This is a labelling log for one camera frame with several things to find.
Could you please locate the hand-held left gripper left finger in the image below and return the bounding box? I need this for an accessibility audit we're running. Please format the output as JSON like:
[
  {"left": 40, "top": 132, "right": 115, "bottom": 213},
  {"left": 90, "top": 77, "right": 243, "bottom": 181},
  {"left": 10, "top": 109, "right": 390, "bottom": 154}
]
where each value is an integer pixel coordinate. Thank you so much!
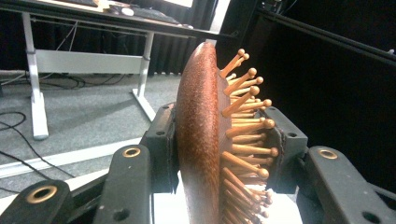
[{"left": 139, "top": 102, "right": 180, "bottom": 194}]

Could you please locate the black metal rail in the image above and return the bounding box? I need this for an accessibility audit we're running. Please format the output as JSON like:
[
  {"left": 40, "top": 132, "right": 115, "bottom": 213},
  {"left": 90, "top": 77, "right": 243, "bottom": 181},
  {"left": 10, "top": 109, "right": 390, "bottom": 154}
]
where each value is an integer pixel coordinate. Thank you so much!
[{"left": 257, "top": 7, "right": 396, "bottom": 67}]

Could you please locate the black keyboard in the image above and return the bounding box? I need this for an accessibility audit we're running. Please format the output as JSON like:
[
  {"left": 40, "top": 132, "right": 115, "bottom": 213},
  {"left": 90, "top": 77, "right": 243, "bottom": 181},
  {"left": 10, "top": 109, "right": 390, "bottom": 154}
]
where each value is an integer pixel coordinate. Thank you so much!
[{"left": 132, "top": 7, "right": 182, "bottom": 25}]

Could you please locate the white-legged office desk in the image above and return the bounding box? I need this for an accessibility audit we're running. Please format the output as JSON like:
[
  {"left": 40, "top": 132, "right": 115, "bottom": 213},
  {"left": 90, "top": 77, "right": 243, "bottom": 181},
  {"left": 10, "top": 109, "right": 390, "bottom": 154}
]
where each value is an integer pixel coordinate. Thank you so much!
[{"left": 0, "top": 0, "right": 237, "bottom": 141}]

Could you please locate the black curtain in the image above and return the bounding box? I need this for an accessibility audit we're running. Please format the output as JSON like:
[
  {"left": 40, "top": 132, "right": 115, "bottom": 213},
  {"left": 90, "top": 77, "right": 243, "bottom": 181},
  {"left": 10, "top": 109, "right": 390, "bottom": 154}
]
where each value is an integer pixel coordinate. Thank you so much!
[{"left": 0, "top": 10, "right": 219, "bottom": 77}]

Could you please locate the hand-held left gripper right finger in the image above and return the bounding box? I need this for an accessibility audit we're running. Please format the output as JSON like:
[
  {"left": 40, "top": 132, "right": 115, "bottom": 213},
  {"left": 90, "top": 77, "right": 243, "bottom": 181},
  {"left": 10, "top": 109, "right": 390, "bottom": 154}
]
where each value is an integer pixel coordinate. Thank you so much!
[{"left": 262, "top": 106, "right": 309, "bottom": 194}]

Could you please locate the bundle of cables under desk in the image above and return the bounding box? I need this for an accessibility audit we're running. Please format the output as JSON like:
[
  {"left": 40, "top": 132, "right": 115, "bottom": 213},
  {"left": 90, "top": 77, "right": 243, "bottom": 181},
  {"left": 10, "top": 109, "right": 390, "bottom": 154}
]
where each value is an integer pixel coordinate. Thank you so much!
[{"left": 0, "top": 72, "right": 126, "bottom": 91}]

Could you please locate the black floor cable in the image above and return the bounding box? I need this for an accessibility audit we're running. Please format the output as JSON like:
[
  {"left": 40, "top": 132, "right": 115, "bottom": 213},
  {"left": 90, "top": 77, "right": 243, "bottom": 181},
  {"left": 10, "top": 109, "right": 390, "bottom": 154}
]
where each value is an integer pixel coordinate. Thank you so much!
[{"left": 0, "top": 111, "right": 77, "bottom": 194}]

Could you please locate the wooden paddle hairbrush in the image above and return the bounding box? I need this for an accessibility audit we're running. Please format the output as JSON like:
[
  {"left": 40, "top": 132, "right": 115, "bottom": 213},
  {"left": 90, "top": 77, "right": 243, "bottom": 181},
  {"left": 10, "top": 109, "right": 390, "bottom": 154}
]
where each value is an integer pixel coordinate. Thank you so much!
[{"left": 175, "top": 41, "right": 279, "bottom": 224}]

